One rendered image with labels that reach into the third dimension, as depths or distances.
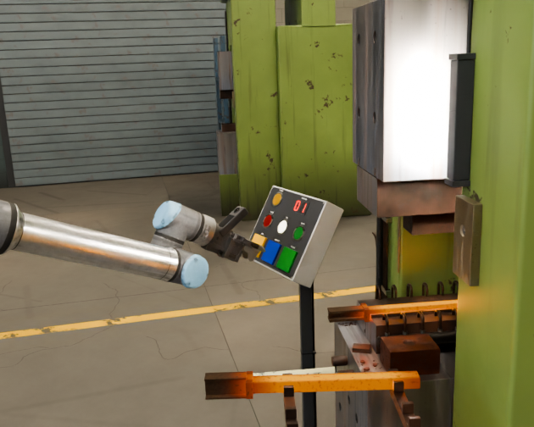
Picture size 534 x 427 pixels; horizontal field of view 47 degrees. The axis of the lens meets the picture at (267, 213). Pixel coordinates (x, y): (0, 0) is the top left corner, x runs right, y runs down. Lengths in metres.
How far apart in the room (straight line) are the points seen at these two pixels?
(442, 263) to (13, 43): 8.16
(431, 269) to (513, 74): 0.84
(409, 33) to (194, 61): 8.08
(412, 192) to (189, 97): 8.02
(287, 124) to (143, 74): 3.57
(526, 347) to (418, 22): 0.70
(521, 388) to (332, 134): 5.28
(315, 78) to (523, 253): 5.25
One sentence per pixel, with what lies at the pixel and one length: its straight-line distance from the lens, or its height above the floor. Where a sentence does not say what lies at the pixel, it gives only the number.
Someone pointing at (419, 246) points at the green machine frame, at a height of 1.11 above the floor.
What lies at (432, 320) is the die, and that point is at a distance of 1.61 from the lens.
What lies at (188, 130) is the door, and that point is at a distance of 9.40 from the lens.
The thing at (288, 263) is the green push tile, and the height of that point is 1.00.
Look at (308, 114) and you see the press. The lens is 6.28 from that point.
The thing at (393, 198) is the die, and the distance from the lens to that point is 1.47.
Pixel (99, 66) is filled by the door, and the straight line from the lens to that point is 9.31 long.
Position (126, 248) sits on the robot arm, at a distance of 1.52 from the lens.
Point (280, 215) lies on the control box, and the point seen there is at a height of 1.12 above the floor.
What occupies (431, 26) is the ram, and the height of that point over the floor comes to 1.70.
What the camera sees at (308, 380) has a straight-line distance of 1.22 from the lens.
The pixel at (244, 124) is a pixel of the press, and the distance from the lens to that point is 6.31.
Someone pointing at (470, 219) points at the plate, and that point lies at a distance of 1.26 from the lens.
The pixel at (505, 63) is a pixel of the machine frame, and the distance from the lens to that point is 1.17.
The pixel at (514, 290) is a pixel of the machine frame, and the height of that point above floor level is 1.23.
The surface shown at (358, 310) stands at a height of 1.01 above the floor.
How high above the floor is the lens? 1.64
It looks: 14 degrees down
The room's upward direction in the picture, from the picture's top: 2 degrees counter-clockwise
